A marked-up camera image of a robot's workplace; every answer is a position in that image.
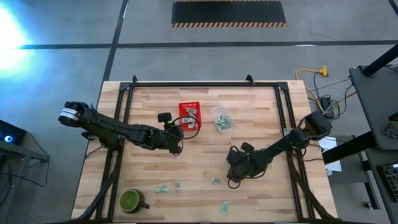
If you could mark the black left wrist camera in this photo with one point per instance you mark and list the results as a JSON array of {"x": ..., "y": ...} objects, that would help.
[{"x": 164, "y": 117}]

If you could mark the clear plastic container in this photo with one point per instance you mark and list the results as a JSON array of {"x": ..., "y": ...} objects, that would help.
[{"x": 214, "y": 109}]

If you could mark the black beam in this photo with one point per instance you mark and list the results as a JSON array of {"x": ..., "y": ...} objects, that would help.
[{"x": 348, "y": 149}]

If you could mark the black power strip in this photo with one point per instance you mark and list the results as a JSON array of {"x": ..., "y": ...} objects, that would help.
[{"x": 326, "y": 105}]

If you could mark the black pole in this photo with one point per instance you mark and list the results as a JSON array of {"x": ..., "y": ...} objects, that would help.
[{"x": 382, "y": 60}]

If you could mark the green component rack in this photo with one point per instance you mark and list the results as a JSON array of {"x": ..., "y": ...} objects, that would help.
[{"x": 391, "y": 180}]

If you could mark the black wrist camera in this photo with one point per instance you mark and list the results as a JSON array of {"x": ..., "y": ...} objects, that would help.
[
  {"x": 247, "y": 147},
  {"x": 164, "y": 117}
]

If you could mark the red plastic basket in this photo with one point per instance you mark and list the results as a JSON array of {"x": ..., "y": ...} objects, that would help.
[{"x": 181, "y": 107}]

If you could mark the green ceramic mug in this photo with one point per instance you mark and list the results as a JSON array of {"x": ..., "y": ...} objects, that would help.
[{"x": 129, "y": 200}]

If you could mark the black hazard-striped floor mat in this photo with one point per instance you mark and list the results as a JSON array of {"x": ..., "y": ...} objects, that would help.
[{"x": 228, "y": 12}]

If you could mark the white paper sheet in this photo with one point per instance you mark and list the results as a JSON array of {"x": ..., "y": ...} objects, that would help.
[{"x": 329, "y": 146}]

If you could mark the green sachet packet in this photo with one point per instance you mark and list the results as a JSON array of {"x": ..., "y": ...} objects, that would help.
[
  {"x": 223, "y": 117},
  {"x": 228, "y": 124},
  {"x": 177, "y": 185},
  {"x": 215, "y": 180},
  {"x": 191, "y": 110},
  {"x": 187, "y": 120},
  {"x": 224, "y": 207},
  {"x": 161, "y": 189},
  {"x": 193, "y": 125},
  {"x": 219, "y": 126}
]

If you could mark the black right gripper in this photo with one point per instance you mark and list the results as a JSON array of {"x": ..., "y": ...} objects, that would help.
[{"x": 245, "y": 165}]

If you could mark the grey metal bracket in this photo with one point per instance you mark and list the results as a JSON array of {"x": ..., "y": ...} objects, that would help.
[{"x": 286, "y": 132}]

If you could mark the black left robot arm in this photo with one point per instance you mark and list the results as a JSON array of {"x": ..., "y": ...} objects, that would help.
[{"x": 109, "y": 126}]

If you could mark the black device with blue light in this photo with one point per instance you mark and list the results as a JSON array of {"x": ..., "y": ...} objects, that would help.
[{"x": 12, "y": 133}]

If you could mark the dark grey cart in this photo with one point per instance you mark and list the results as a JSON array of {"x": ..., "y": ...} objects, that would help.
[{"x": 373, "y": 102}]

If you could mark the black aluminium table frame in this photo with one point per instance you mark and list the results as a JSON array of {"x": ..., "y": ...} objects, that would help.
[{"x": 202, "y": 84}]

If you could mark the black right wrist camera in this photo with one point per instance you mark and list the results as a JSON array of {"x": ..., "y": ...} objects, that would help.
[{"x": 247, "y": 147}]

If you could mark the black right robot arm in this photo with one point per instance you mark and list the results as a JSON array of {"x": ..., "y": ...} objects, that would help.
[{"x": 280, "y": 144}]

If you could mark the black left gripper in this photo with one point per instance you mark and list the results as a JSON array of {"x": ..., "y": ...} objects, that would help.
[{"x": 164, "y": 138}]

